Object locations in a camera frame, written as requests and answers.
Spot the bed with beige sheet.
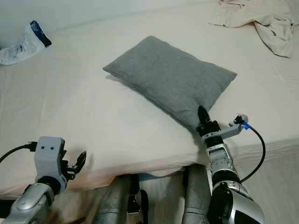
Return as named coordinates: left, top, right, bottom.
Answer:
left=0, top=0, right=299, bottom=199

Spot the white blue plastic packet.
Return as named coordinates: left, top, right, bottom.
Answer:
left=0, top=20, right=51, bottom=66

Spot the beige crumpled blanket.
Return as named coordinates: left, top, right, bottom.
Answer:
left=209, top=0, right=299, bottom=59

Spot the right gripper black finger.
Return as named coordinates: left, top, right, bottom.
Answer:
left=198, top=105, right=212, bottom=126

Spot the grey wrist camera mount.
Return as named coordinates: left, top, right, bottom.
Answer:
left=206, top=114, right=249, bottom=147
left=35, top=136, right=67, bottom=180

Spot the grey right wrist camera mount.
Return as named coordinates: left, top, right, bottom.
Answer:
left=206, top=114, right=249, bottom=147

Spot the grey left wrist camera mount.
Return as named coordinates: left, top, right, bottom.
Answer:
left=35, top=136, right=67, bottom=180

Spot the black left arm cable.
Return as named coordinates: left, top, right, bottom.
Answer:
left=0, top=142, right=38, bottom=164

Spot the grey fabric pillow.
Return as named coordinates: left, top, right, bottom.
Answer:
left=103, top=35, right=238, bottom=131

